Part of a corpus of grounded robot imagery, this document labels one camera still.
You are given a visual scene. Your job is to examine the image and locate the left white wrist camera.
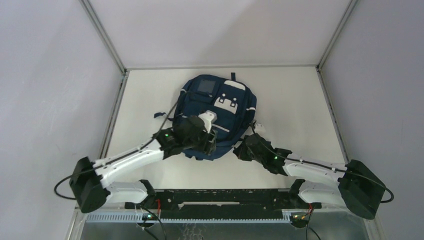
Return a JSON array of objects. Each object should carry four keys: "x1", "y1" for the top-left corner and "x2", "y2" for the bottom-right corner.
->
[{"x1": 198, "y1": 110, "x2": 217, "y2": 134}]

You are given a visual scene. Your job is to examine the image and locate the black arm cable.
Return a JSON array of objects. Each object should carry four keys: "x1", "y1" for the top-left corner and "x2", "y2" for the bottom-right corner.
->
[
  {"x1": 53, "y1": 92, "x2": 193, "y2": 201},
  {"x1": 250, "y1": 121, "x2": 395, "y2": 204}
]

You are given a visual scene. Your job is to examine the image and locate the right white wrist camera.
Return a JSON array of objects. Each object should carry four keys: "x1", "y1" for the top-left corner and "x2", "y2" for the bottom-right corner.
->
[{"x1": 254, "y1": 123, "x2": 266, "y2": 135}]

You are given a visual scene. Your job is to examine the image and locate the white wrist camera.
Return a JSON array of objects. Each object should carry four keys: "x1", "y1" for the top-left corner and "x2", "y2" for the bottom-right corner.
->
[
  {"x1": 254, "y1": 123, "x2": 266, "y2": 135},
  {"x1": 198, "y1": 110, "x2": 217, "y2": 134}
]

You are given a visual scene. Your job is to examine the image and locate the navy blue backpack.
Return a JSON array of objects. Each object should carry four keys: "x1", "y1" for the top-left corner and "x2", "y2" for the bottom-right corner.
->
[{"x1": 169, "y1": 73, "x2": 257, "y2": 161}]

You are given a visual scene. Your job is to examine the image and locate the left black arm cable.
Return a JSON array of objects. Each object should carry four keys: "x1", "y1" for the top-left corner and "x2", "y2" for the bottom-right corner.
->
[{"x1": 53, "y1": 92, "x2": 193, "y2": 201}]

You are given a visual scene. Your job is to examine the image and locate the white slotted cable duct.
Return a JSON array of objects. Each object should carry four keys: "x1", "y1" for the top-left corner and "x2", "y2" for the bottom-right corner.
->
[{"x1": 85, "y1": 212, "x2": 292, "y2": 224}]

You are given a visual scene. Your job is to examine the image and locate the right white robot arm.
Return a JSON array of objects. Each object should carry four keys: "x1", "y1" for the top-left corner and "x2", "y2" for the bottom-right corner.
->
[{"x1": 233, "y1": 134, "x2": 388, "y2": 220}]

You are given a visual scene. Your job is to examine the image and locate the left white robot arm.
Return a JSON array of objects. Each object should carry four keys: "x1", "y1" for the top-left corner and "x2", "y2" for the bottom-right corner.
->
[{"x1": 69, "y1": 111, "x2": 217, "y2": 214}]

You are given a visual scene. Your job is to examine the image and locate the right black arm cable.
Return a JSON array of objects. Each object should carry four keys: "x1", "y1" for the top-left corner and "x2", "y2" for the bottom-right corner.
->
[{"x1": 250, "y1": 121, "x2": 395, "y2": 204}]

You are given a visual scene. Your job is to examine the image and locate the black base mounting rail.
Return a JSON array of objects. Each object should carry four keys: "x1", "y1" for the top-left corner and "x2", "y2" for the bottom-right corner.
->
[{"x1": 124, "y1": 188, "x2": 321, "y2": 218}]

